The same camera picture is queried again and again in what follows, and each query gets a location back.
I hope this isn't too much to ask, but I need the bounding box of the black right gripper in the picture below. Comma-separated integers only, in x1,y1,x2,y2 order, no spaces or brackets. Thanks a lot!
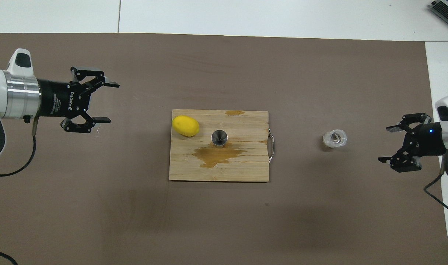
378,113,447,173

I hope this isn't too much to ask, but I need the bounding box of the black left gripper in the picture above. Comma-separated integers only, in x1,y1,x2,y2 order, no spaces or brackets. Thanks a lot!
38,66,120,133

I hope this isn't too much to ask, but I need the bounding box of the steel double jigger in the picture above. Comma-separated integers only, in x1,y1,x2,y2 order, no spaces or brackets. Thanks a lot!
211,130,228,148

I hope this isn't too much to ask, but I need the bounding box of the yellow lemon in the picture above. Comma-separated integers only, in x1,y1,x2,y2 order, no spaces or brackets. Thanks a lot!
172,115,200,137

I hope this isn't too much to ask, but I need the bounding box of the wooden cutting board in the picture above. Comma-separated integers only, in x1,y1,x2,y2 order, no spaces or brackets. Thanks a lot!
169,109,275,182

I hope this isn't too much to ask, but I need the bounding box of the brown table mat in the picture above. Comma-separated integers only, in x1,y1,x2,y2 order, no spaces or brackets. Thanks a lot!
0,32,448,265

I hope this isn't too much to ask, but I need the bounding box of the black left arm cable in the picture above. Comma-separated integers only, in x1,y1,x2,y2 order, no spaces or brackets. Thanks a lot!
0,117,37,265

